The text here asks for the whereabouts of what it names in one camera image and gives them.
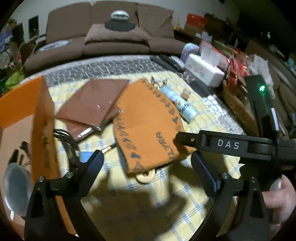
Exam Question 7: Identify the right hand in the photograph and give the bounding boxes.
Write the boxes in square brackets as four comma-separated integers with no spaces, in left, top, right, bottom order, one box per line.
[262,175,296,224]

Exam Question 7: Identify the round hand mirror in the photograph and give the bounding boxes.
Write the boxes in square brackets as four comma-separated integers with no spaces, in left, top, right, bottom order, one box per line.
[3,163,33,217]

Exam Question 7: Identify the blue bristle makeup brush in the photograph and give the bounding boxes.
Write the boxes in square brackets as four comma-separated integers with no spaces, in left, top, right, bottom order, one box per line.
[80,143,116,163]

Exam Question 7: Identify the wicker basket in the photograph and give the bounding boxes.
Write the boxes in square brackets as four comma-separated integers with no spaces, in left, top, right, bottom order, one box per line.
[222,80,259,137]

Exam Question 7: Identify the yellow plaid cloth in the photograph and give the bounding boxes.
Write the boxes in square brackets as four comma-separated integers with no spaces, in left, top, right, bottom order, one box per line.
[49,71,243,240]

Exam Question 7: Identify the orange cardboard box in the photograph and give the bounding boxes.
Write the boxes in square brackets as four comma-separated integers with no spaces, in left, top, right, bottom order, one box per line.
[0,75,77,237]

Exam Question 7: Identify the brown wrapped notebook lower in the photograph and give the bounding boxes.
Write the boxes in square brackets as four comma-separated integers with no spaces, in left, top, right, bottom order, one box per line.
[65,105,122,141]

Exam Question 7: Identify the brown wrapped notebook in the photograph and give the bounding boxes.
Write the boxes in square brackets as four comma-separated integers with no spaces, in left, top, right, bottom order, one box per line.
[65,105,122,141]
[56,79,129,130]

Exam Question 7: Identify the white spray bottle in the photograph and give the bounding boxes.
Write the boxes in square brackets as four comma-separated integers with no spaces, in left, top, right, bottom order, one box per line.
[159,85,198,123]

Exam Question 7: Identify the beige spiral hair brush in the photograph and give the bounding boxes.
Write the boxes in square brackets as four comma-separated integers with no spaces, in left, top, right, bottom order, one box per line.
[135,169,156,184]

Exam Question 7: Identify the red snack packaging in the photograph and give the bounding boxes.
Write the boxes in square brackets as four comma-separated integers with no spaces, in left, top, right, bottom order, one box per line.
[200,39,249,93]

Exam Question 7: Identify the white tissue box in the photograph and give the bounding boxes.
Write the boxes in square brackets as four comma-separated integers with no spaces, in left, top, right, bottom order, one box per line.
[185,54,225,87]

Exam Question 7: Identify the small brown square packet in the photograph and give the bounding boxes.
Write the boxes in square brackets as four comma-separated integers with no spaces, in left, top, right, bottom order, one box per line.
[181,89,191,101]

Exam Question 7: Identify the brown wrapped notebook upper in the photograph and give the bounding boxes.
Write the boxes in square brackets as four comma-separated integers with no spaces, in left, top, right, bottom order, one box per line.
[56,79,129,130]

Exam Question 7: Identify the orange felt pouch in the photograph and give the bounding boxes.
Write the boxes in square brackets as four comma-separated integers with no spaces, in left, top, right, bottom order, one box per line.
[113,78,193,173]

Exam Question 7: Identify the gold hair clip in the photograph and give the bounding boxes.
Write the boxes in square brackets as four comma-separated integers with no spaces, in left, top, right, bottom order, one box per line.
[150,77,168,89]

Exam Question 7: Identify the purple white jar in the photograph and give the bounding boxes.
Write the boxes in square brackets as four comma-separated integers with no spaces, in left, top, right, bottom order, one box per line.
[180,43,200,64]

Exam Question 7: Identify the black remote control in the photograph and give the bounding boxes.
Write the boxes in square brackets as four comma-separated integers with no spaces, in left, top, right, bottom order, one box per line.
[149,54,185,73]

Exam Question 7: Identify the green bag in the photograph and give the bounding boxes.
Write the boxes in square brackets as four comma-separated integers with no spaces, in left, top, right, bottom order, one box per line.
[5,71,25,90]

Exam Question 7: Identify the grey pebble pattern blanket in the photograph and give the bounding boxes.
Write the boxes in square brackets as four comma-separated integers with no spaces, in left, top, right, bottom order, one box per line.
[21,55,213,97]

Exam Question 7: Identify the brown cushion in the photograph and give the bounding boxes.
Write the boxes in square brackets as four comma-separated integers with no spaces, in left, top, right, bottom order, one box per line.
[84,24,152,45]

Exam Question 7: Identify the brown sofa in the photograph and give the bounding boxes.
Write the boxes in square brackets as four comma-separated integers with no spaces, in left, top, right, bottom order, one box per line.
[24,1,185,73]

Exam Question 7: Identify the black round pad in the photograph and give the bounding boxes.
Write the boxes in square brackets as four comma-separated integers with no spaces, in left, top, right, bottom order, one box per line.
[104,19,136,32]

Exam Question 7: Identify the silver oval device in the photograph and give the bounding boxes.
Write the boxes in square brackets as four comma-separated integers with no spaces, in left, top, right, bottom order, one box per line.
[110,10,130,21]

